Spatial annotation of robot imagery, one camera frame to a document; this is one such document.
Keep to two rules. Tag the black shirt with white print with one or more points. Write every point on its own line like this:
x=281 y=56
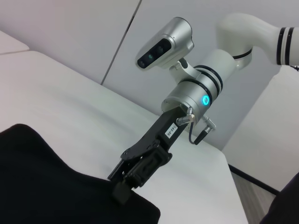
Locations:
x=58 y=186

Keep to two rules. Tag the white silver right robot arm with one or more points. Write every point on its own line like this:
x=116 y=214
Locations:
x=222 y=67

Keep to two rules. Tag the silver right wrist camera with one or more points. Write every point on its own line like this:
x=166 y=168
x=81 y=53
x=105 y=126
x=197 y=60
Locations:
x=168 y=44

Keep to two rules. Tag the black rounded object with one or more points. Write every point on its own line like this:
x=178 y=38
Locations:
x=282 y=203

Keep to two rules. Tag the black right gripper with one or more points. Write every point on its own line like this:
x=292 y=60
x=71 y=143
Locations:
x=158 y=137

